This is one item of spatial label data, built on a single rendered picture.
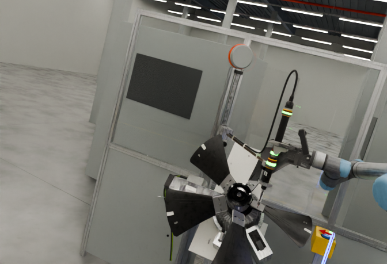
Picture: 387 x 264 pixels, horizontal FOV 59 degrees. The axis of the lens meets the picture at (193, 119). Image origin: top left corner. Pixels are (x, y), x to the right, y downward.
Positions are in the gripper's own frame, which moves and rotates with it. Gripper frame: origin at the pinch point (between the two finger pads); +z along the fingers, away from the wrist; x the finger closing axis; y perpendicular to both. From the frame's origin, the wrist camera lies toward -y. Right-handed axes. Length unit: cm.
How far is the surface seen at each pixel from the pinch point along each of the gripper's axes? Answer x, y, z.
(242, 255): -15, 51, -4
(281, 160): 12.9, 9.9, -6.8
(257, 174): 9.4, 20.3, 2.4
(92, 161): 204, 127, 218
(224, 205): -3.1, 37.1, 11.8
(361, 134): 71, -10, -46
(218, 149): 8.6, 14.6, 24.7
